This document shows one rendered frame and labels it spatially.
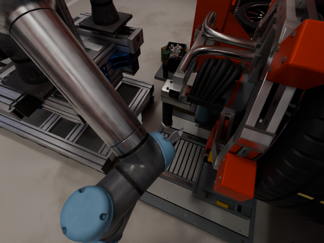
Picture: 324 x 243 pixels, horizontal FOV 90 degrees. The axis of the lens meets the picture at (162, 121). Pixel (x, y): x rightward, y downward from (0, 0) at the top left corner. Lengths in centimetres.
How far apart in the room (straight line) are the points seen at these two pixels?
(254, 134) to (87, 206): 34
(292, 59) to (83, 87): 31
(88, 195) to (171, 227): 102
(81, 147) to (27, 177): 54
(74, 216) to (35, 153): 146
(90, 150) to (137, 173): 95
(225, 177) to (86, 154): 99
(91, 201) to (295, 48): 37
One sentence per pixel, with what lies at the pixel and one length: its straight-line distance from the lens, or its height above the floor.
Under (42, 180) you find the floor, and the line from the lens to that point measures 160.
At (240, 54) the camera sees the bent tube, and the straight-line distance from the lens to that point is 52.
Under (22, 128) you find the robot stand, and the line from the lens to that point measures 161.
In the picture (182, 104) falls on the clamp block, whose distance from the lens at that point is 47.
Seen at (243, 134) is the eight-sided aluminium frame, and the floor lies 97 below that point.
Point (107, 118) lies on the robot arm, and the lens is 28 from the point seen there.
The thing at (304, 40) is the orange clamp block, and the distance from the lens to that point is 33.
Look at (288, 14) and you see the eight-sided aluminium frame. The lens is 47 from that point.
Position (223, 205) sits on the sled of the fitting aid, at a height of 18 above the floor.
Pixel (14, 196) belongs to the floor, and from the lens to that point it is 167.
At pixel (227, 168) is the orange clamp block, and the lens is 44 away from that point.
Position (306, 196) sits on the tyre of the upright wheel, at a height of 91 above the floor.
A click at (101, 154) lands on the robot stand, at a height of 23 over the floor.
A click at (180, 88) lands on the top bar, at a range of 42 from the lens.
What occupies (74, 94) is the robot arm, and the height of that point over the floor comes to 109.
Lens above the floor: 127
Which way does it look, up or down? 57 degrees down
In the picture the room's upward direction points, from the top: straight up
